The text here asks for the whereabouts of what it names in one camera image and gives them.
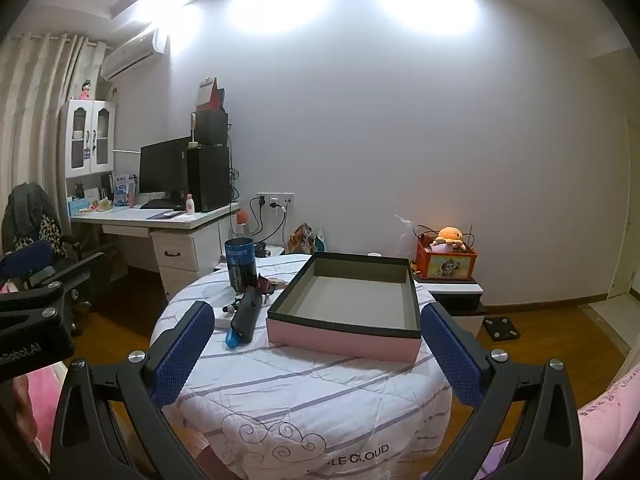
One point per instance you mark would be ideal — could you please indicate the white glass-door cabinet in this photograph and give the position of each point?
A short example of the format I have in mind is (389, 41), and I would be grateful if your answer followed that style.
(87, 135)

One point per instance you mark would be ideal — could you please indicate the clear plastic bag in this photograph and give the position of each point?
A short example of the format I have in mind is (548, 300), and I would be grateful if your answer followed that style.
(406, 235)

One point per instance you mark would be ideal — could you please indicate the small maroon box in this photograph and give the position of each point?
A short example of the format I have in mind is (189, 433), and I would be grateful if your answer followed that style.
(265, 285)

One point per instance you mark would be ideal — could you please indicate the black jewelled hair clip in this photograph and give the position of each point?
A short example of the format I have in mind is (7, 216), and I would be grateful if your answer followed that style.
(232, 306)

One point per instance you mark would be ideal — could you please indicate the translucent blue plastic case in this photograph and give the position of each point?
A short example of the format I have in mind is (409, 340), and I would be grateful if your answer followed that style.
(231, 340)

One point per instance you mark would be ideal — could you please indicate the teal tissue box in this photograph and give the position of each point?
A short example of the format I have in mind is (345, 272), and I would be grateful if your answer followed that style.
(81, 207)

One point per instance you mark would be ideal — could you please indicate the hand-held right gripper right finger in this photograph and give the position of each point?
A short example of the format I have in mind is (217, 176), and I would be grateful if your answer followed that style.
(450, 355)

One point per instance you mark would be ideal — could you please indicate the bottle with orange cap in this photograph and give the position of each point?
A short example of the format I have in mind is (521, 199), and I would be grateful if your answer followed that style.
(242, 225)

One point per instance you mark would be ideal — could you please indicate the pink doll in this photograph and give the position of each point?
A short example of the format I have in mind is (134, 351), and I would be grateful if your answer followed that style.
(86, 91)

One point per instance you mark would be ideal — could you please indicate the white wall outlet strip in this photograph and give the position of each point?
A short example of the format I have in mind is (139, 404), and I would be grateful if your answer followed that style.
(275, 200)

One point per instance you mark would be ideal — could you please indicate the black remote control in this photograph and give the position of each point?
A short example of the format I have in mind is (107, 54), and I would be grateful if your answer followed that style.
(247, 315)

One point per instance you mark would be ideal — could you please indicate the black white low cabinet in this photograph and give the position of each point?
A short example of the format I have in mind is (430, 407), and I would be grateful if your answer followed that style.
(450, 289)

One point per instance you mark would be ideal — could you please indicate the white striped tablecloth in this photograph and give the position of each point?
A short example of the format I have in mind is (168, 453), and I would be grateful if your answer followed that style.
(310, 400)

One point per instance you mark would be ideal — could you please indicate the pink box with black rim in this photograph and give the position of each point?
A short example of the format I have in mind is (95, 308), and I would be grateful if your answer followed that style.
(345, 342)

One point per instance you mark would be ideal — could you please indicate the blue tin can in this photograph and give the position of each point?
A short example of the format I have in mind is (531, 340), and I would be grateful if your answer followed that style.
(240, 265)

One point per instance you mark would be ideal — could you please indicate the leopard print cushion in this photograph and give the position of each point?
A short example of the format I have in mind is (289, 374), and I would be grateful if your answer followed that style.
(47, 235)

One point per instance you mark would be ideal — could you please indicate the black bathroom scale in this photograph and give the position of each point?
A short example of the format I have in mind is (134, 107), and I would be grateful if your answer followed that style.
(500, 328)

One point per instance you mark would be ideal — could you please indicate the pink lotion bottle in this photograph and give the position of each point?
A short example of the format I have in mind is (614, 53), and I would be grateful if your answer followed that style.
(189, 206)

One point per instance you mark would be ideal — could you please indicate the small black device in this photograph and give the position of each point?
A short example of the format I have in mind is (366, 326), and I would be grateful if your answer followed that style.
(260, 249)

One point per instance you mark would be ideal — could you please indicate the red printed box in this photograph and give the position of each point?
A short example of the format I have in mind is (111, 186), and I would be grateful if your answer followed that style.
(445, 265)

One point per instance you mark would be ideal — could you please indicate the pink printed blanket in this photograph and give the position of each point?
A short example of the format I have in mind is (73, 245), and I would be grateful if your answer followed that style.
(605, 425)

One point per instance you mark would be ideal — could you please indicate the black computer monitor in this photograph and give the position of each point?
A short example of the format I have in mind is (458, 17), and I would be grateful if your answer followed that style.
(162, 167)

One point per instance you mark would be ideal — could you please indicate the orange plush toy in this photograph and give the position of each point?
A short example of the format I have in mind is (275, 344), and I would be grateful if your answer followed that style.
(449, 236)

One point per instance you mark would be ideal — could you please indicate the white desk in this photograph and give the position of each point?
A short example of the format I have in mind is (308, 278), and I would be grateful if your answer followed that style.
(175, 255)

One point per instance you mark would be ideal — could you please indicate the cream handheld fan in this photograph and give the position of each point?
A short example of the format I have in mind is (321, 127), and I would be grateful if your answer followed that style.
(192, 130)

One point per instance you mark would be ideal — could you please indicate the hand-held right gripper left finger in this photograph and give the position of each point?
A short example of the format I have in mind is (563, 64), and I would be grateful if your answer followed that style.
(182, 355)

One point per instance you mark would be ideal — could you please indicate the beige curtain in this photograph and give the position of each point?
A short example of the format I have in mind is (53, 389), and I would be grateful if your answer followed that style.
(35, 110)

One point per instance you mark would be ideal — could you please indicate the pink cloth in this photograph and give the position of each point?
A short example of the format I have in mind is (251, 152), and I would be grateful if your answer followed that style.
(25, 410)

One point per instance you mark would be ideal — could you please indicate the yellow desk item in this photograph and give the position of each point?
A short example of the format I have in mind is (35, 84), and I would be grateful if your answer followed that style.
(105, 204)

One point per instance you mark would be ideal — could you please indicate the black computer tower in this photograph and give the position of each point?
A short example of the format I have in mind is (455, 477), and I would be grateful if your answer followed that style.
(207, 180)

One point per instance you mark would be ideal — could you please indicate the blue white box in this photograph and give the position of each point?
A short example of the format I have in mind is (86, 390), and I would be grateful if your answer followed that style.
(122, 190)

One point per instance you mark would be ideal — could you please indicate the red paper bag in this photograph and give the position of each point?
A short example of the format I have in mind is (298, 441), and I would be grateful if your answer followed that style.
(216, 97)

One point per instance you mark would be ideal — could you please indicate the small white box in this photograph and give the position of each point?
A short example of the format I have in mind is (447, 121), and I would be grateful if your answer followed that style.
(222, 321)

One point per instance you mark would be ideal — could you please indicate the black speaker box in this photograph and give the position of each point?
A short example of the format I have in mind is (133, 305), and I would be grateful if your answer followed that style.
(211, 127)

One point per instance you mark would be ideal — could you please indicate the teal white bag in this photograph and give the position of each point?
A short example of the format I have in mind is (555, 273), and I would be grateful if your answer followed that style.
(320, 242)

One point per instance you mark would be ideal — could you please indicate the colourful snack bag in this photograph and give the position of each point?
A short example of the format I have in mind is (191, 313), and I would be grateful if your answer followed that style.
(300, 240)

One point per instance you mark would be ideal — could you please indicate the white air conditioner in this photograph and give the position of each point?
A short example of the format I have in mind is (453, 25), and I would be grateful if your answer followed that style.
(131, 55)

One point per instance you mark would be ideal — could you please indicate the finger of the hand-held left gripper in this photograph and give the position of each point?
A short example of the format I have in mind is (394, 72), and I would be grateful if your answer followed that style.
(25, 257)
(75, 272)

